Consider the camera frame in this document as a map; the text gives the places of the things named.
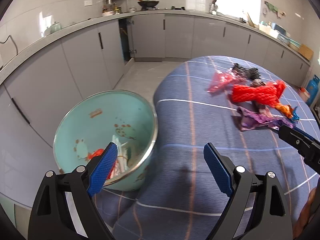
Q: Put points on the metal spice rack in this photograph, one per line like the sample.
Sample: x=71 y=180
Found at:
x=113 y=7

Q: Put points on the white food packaging bag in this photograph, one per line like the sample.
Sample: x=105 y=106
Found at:
x=126 y=157

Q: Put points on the red plastic bag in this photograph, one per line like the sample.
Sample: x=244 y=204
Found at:
x=95 y=154

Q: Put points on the black foam fruit net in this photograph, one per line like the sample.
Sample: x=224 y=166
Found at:
x=248 y=73

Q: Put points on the blue orange snack wrapper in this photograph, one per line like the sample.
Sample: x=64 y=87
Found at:
x=288 y=111

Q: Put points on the person's left hand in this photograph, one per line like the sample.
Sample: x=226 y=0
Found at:
x=304 y=216

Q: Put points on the pink cellophane wrapper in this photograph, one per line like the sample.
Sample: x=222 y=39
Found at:
x=220 y=80

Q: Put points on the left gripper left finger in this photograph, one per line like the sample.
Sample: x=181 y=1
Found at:
x=50 y=215

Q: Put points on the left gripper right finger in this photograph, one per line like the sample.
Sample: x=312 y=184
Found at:
x=270 y=217

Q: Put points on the blue plaid tablecloth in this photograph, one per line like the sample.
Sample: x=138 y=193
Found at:
x=180 y=198

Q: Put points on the red foam fruit net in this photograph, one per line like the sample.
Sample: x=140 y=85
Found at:
x=266 y=95

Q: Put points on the blue gas cylinder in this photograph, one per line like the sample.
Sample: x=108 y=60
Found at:
x=312 y=88

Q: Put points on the small trash bin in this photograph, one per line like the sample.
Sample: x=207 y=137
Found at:
x=304 y=94

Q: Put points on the cardboard box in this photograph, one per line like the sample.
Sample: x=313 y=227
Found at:
x=305 y=52

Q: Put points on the black wok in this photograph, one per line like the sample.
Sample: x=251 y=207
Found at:
x=148 y=4

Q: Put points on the teal enamel basin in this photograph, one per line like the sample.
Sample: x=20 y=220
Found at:
x=90 y=125

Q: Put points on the purple snack wrapper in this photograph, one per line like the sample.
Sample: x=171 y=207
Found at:
x=250 y=120

